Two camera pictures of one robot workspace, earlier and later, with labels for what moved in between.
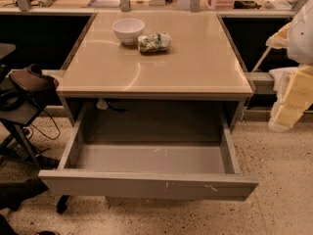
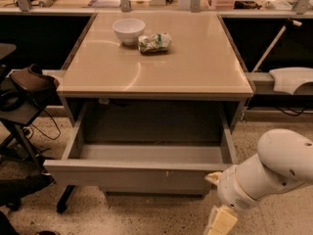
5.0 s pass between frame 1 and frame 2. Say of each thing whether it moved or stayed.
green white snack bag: stayed
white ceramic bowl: stayed
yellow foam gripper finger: moved
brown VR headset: stayed
